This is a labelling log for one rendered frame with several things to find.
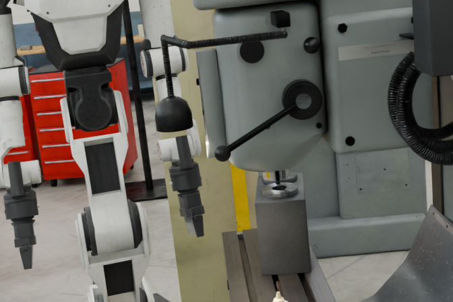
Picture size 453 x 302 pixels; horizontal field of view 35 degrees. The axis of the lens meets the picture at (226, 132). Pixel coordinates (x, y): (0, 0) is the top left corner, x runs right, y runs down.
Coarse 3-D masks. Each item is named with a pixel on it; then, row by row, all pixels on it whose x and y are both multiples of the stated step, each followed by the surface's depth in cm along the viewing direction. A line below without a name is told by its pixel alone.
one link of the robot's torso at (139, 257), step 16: (144, 208) 205; (80, 224) 197; (144, 224) 200; (80, 240) 198; (144, 240) 201; (96, 256) 205; (112, 256) 204; (128, 256) 202; (144, 256) 203; (96, 272) 201; (112, 272) 207; (128, 272) 210; (144, 272) 205; (112, 288) 212; (128, 288) 215
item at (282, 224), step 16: (288, 176) 181; (256, 192) 175; (272, 192) 169; (288, 192) 168; (304, 192) 172; (256, 208) 168; (272, 208) 167; (288, 208) 167; (304, 208) 167; (272, 224) 168; (288, 224) 168; (304, 224) 168; (272, 240) 169; (288, 240) 169; (304, 240) 169; (272, 256) 170; (288, 256) 170; (304, 256) 170; (272, 272) 171; (288, 272) 171; (304, 272) 171
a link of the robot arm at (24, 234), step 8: (8, 208) 194; (16, 208) 193; (24, 208) 193; (32, 208) 195; (8, 216) 194; (16, 216) 193; (24, 216) 193; (32, 216) 196; (16, 224) 192; (24, 224) 193; (32, 224) 195; (16, 232) 192; (24, 232) 193; (32, 232) 194; (16, 240) 191; (24, 240) 191; (32, 240) 192
